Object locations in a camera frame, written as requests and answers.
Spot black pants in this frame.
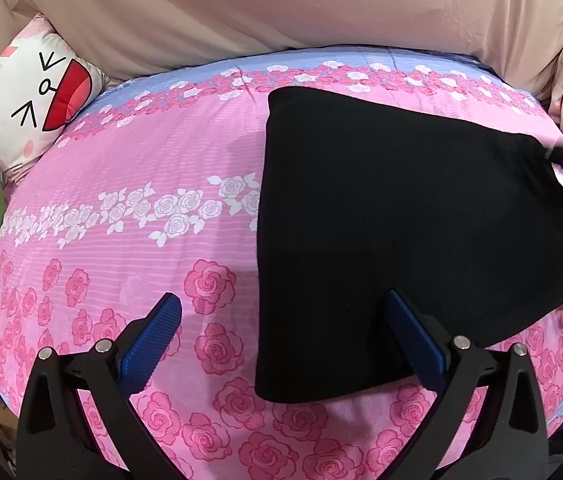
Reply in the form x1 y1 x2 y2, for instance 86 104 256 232
254 86 563 405

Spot beige cloth backdrop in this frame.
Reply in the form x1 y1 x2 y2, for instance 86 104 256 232
0 0 563 86

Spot white cat face pillow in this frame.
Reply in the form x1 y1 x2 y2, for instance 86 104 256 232
0 14 111 186

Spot pink rose print bed sheet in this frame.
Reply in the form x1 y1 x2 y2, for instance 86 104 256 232
0 45 563 480

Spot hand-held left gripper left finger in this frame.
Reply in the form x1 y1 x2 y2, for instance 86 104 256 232
16 292 184 480

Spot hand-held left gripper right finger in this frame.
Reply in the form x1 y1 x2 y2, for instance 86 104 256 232
384 289 548 480

